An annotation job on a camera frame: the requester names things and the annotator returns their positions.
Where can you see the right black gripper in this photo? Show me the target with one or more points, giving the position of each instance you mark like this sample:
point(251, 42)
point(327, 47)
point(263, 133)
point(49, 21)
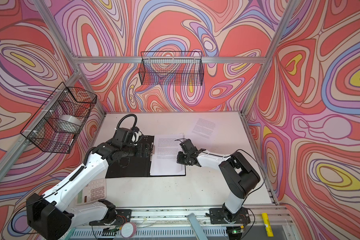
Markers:
point(180, 160)

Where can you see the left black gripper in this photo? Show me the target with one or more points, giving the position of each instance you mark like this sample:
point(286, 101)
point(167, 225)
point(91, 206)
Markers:
point(140, 153)

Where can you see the orange black file folder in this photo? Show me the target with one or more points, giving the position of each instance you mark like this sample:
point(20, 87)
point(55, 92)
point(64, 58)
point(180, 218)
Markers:
point(132, 167)

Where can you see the printed paper sheet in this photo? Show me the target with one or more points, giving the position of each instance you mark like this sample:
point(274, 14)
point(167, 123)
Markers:
point(204, 128)
point(164, 158)

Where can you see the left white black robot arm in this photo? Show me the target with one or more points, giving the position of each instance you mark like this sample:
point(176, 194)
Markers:
point(49, 214)

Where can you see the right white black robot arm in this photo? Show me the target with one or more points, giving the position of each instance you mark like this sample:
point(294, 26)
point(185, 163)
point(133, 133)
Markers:
point(240, 176)

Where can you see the pink white calculator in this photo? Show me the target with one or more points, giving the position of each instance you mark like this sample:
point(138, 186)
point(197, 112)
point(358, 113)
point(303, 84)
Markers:
point(92, 192)

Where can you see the grey metal bar front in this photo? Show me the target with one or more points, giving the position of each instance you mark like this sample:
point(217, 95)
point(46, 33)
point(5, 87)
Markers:
point(196, 227)

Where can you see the white tape roll in basket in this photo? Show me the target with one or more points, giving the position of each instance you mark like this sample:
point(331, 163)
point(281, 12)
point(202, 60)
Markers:
point(68, 124)

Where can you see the pink tape roll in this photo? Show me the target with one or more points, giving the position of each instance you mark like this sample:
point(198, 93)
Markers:
point(128, 230)

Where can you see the yellow marker pen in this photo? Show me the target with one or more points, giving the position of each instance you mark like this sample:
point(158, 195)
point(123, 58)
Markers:
point(267, 224)

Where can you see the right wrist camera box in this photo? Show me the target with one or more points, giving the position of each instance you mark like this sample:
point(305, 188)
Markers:
point(188, 147)

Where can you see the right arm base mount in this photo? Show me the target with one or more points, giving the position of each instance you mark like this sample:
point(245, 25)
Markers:
point(216, 215)

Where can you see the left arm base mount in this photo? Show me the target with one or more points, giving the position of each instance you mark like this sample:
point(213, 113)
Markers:
point(120, 216)

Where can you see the black wire basket back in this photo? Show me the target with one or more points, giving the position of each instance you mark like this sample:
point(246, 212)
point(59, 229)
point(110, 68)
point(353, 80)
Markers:
point(171, 68)

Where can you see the black wire basket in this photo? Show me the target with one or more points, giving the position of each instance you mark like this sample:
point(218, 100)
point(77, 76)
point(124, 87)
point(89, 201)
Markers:
point(171, 68)
point(41, 130)

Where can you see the black wire basket left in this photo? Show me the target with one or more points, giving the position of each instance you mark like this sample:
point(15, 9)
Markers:
point(41, 130)

